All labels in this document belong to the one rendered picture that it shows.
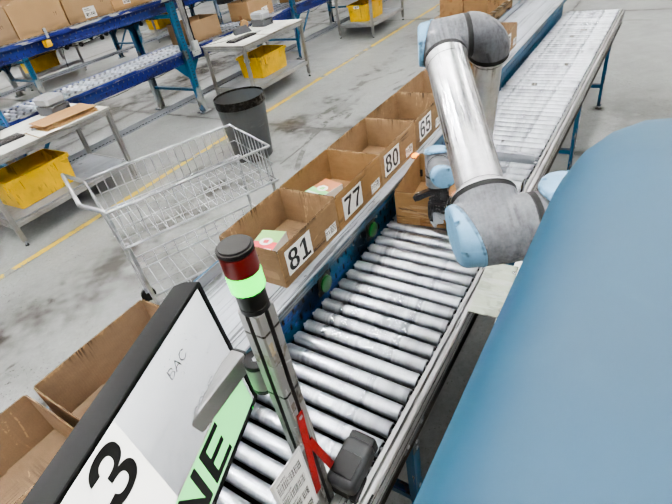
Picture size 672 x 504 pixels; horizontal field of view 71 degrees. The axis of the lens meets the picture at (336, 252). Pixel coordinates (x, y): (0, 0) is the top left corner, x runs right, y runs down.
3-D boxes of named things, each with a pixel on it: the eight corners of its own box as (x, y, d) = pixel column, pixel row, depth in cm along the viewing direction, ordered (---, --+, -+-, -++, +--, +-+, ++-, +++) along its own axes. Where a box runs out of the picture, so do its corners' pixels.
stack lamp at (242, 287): (250, 301, 62) (237, 266, 58) (222, 292, 64) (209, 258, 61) (272, 278, 65) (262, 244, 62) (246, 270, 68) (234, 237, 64)
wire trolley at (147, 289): (266, 238, 366) (228, 110, 306) (304, 269, 327) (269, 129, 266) (133, 305, 324) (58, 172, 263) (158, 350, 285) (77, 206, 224)
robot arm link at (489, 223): (547, 241, 94) (467, -5, 127) (459, 254, 96) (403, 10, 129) (532, 270, 108) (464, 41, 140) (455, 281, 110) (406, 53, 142)
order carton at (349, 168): (340, 231, 199) (334, 197, 189) (286, 219, 214) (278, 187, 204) (382, 187, 225) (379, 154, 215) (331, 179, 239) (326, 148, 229)
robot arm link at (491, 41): (509, -7, 128) (487, 160, 184) (462, 3, 129) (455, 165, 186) (521, 18, 121) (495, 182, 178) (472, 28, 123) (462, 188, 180)
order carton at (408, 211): (458, 230, 209) (458, 197, 199) (396, 223, 222) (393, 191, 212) (476, 186, 237) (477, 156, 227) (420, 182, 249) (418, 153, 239)
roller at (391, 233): (489, 263, 196) (489, 254, 193) (378, 239, 222) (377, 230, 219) (492, 256, 199) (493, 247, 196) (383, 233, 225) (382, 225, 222)
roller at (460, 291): (471, 286, 178) (473, 291, 182) (353, 257, 204) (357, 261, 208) (467, 298, 177) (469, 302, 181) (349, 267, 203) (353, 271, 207)
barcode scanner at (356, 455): (384, 457, 104) (377, 436, 97) (360, 509, 98) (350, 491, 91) (359, 445, 108) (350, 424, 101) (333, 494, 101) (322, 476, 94)
